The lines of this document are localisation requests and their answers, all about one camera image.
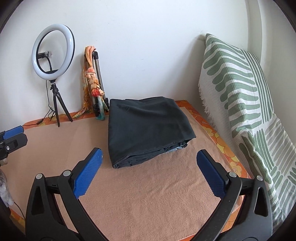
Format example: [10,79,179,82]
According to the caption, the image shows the dark navy pants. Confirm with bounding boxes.
[108,96,196,169]

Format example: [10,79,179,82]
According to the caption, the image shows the white gloved left hand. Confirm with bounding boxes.
[0,170,14,206]

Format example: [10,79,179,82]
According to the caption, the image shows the blue folded jeans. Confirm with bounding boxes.
[164,142,188,153]

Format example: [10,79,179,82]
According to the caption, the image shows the black mini tripod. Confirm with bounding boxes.
[49,80,73,127]

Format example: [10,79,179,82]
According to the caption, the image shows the green white patterned throw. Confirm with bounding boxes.
[199,34,295,230]

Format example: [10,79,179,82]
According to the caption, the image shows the orange floral scarf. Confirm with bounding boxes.
[73,46,109,121]

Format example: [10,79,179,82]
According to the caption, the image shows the black power cable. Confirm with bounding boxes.
[22,80,57,127]

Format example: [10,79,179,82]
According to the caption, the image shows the white ring light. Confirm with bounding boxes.
[32,24,75,81]

